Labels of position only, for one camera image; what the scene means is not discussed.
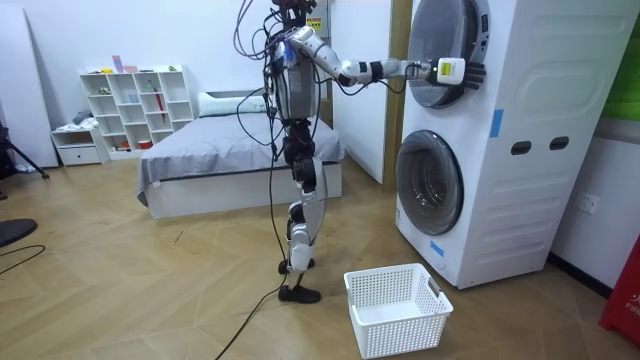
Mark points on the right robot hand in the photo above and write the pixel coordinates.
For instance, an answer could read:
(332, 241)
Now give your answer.
(450, 71)

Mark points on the round washing machine door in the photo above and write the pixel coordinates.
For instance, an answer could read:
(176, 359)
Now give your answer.
(435, 35)

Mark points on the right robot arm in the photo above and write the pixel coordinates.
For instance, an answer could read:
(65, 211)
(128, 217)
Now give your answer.
(325, 52)

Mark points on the white washing machine tower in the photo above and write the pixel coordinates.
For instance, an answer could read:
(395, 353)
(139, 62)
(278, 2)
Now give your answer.
(525, 150)

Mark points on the robot body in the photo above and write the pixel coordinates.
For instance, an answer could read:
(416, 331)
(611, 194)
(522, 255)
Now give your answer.
(300, 90)

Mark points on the green board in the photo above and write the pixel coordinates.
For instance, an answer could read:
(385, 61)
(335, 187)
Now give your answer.
(625, 85)

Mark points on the robot legs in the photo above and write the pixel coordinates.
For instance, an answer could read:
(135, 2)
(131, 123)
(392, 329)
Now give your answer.
(307, 210)

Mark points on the white pillow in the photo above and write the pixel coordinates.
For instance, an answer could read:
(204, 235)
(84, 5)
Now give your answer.
(225, 105)

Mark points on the grey bed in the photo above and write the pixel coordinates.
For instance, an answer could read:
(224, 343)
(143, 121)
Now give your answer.
(225, 145)

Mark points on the white plastic laundry basket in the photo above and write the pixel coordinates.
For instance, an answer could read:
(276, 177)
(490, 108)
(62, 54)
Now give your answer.
(395, 320)

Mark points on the red box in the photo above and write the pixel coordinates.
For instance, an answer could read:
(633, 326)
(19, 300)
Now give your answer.
(625, 305)

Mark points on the red bowl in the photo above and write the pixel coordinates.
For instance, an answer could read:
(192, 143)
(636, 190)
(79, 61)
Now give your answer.
(145, 145)

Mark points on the white shelf unit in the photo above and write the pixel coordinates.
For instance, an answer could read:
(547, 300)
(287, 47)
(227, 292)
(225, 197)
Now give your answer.
(135, 112)

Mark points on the pile of clothes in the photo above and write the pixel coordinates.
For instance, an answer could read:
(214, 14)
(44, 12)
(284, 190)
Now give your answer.
(82, 120)

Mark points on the white low drawer cabinet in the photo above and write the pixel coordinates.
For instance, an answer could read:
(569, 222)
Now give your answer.
(80, 150)

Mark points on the white leaning board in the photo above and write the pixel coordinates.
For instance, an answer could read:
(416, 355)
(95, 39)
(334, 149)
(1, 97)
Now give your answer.
(25, 90)

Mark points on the black tripod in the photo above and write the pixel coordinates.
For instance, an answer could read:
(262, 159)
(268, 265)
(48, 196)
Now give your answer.
(20, 155)

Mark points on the black round base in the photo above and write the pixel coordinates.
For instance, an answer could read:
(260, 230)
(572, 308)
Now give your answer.
(15, 230)

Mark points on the wooden post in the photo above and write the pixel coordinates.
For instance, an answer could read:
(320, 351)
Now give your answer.
(397, 125)

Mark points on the grey wall box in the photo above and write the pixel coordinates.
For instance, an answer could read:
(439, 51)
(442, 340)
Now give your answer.
(320, 20)

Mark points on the white wall socket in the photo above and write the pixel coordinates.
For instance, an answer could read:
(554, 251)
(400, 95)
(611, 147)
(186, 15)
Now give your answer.
(587, 202)

